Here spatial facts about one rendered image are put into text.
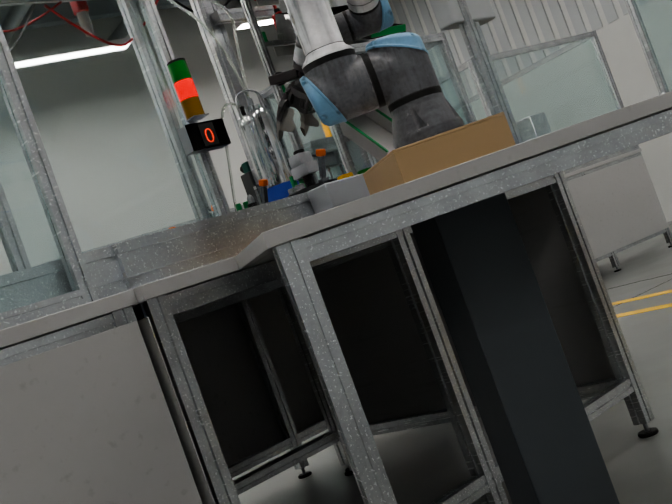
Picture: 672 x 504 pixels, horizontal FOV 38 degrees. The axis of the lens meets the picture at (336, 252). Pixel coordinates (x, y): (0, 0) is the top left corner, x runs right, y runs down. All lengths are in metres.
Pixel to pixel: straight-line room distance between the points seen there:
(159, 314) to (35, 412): 0.31
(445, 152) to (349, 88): 0.23
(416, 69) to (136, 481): 0.96
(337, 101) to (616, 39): 10.55
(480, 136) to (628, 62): 10.44
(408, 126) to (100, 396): 0.79
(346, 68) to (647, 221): 6.86
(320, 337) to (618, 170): 7.09
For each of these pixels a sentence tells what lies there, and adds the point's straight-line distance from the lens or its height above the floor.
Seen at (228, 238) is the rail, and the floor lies 0.91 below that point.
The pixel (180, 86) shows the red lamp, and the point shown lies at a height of 1.34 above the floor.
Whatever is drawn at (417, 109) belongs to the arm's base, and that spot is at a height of 1.01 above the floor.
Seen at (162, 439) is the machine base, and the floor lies 0.57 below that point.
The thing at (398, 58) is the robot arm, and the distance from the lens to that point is 1.99.
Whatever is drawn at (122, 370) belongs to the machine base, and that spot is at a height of 0.72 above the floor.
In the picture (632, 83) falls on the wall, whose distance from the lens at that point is 12.39.
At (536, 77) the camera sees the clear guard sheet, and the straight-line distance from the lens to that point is 8.29.
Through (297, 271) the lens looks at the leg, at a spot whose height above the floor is 0.78.
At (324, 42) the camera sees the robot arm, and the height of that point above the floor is 1.20.
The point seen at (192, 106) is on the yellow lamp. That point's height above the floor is 1.29.
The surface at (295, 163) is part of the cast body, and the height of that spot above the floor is 1.06.
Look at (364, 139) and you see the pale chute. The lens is 2.68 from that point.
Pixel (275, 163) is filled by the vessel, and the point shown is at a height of 1.21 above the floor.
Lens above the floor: 0.75
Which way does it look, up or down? 1 degrees up
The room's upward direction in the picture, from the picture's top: 20 degrees counter-clockwise
